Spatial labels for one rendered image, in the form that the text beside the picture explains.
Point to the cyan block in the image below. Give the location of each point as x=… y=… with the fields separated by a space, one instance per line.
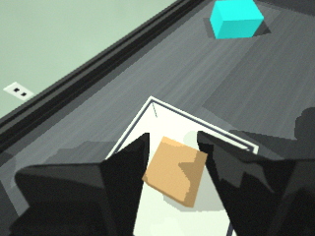
x=235 y=18

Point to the tan wooden block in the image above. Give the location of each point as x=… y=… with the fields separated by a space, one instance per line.
x=176 y=171

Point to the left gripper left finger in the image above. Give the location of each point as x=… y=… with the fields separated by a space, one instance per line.
x=116 y=187

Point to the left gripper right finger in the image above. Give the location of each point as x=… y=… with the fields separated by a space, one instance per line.
x=255 y=192

